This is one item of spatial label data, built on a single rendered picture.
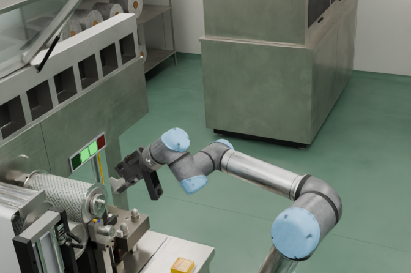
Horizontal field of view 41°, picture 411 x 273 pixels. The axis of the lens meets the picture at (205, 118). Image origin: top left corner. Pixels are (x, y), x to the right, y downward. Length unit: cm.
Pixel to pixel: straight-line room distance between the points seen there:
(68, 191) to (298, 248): 88
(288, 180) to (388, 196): 270
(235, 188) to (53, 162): 219
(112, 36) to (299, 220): 141
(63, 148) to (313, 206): 120
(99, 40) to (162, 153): 92
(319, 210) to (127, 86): 143
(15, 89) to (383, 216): 273
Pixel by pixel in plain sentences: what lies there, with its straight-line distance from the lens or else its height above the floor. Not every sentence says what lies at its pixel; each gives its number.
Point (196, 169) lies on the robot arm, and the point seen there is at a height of 149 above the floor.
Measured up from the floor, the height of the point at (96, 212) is 123.
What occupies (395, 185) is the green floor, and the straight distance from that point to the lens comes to 434.
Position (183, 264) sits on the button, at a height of 92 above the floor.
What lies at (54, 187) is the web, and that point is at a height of 130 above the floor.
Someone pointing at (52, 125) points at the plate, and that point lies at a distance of 222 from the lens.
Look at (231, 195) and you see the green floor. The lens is 413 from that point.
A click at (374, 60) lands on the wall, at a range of 617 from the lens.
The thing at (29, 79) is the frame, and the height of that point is 161.
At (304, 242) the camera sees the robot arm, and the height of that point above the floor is 146.
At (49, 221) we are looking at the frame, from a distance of 158.
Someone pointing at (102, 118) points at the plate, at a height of 128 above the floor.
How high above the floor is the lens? 232
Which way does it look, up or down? 26 degrees down
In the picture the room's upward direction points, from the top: 4 degrees counter-clockwise
